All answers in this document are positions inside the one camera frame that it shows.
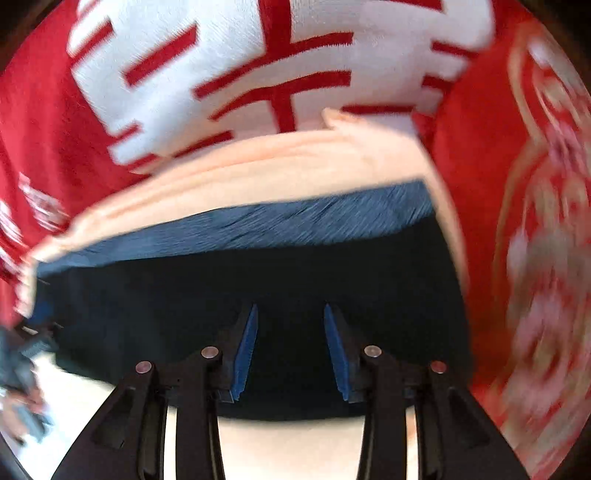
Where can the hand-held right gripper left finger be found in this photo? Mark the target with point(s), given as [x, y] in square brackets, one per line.
[245, 350]

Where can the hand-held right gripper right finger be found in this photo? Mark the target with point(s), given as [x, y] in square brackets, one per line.
[336, 355]

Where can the dark navy pants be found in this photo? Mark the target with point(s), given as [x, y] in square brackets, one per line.
[184, 300]

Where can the peach blanket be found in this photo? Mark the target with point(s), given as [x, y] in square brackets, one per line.
[277, 170]

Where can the red printed blanket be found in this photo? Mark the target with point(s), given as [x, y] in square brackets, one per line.
[471, 161]

